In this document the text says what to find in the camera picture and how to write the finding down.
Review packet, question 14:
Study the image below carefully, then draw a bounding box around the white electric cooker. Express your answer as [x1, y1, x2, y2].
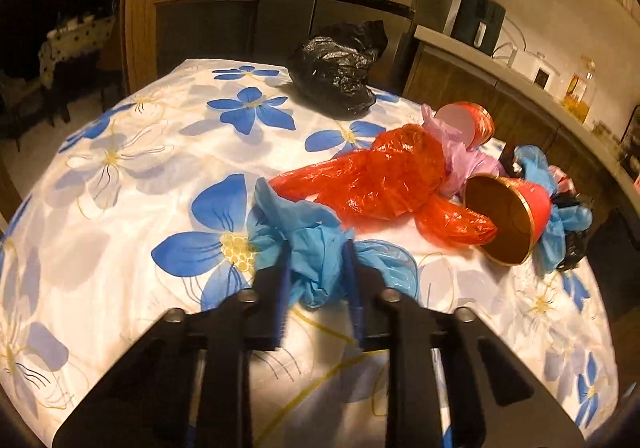
[520, 50, 561, 93]

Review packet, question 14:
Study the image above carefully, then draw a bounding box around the large black plastic bag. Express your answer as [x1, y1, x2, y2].
[287, 20, 390, 117]

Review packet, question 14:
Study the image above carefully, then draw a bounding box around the small black plastic bag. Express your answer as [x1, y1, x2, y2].
[500, 143, 596, 272]

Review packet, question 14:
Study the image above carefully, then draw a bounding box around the white kitchen counter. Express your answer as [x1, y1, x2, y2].
[414, 24, 640, 199]

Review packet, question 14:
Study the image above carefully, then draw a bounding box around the blue plastic bag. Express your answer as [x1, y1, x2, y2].
[512, 144, 593, 273]
[248, 178, 420, 311]

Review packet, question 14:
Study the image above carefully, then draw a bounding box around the red paper cup white inside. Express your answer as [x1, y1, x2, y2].
[434, 101, 497, 149]

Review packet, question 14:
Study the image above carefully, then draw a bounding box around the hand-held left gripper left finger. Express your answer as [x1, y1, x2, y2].
[52, 240, 292, 448]

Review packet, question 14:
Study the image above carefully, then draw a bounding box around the red paper cup gold inside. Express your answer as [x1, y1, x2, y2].
[464, 174, 552, 269]

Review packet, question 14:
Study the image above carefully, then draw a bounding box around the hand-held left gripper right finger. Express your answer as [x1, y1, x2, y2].
[342, 240, 588, 448]

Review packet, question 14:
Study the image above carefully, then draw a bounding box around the pink plastic bag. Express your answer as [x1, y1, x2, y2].
[421, 104, 506, 196]

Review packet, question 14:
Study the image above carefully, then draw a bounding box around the polka-dot cloth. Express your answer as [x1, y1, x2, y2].
[39, 15, 117, 88]

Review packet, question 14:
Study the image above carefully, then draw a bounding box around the cooking oil bottle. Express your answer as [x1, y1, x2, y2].
[562, 55, 598, 123]

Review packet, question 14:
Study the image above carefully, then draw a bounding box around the blue floral tablecloth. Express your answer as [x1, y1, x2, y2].
[0, 58, 621, 448]

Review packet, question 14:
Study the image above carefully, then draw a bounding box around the red and white plastic bag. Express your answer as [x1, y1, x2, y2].
[547, 167, 576, 196]

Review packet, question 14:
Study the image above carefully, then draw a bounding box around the dark air fryer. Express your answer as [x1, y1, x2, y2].
[451, 0, 507, 53]

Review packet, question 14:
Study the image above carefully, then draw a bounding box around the wooden lower cabinet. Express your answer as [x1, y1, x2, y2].
[402, 48, 621, 199]

